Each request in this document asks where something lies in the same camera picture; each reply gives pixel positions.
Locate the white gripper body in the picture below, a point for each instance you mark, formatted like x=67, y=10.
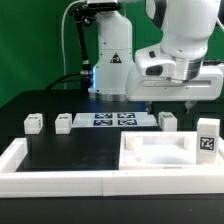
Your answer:
x=206, y=86

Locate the white square tabletop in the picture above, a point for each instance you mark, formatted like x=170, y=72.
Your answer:
x=158, y=150

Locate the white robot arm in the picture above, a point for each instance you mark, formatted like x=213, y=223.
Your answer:
x=172, y=70

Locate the white sheet with fiducial markers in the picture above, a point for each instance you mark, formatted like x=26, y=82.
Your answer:
x=114, y=119

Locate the white U-shaped obstacle fence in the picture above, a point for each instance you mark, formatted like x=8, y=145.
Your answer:
x=14, y=183

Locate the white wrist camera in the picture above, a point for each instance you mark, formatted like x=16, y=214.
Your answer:
x=152, y=61

